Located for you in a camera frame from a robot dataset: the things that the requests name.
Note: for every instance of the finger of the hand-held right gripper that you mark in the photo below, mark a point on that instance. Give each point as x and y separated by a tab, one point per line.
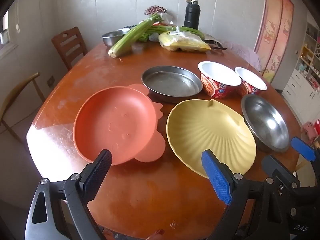
275	166
302	148

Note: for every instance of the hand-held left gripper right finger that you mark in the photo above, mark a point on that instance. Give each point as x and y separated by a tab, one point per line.
217	177

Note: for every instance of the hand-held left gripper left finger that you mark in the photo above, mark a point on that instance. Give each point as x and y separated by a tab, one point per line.
98	172

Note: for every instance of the yellow shell-shaped plate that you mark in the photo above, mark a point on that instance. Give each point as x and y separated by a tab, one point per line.
207	135

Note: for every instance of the stainless steel bowl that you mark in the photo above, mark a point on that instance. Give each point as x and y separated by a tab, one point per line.
265	122

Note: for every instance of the orange plate with ears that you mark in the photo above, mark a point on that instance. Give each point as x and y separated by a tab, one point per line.
112	122

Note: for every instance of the red paper noodle bowl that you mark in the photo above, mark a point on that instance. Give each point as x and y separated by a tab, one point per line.
251	78
217	73

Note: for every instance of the round metal pan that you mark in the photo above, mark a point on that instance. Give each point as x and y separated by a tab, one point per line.
172	82

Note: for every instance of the pink toy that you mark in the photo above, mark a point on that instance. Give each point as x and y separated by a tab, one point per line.
310	130

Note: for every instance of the white cabinet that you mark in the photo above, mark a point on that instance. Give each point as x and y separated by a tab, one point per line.
302	80

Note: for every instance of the pale purple cloth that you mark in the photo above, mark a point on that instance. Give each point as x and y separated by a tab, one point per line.
245	55

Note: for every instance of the bentwood chair with dark seat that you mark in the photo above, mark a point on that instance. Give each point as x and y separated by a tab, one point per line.
17	90

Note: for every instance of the pink cartoon curtain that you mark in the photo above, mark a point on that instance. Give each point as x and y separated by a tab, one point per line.
275	30

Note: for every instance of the brown wooden slat chair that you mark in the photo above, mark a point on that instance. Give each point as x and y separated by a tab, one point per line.
70	45

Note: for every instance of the black tool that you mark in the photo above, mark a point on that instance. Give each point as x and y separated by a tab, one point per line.
215	45

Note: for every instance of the stainless steel basin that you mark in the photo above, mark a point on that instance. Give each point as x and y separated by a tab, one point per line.
112	37

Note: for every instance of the clear bag of yellow noodles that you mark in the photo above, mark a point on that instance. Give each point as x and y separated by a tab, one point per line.
182	42

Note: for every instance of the celery bunch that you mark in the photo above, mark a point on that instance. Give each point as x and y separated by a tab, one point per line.
175	30
132	36

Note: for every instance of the white foam-wrapped fruit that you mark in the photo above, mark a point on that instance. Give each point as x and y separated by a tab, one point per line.
153	37

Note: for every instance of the black thermos bottle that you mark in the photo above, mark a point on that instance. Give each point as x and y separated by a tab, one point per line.
191	15

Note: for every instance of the dried lotus pods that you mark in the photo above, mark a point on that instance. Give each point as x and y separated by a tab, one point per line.
155	9

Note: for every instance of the window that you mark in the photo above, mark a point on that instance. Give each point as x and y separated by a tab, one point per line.
3	27

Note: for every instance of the wall outlet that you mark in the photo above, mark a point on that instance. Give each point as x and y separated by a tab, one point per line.
51	81

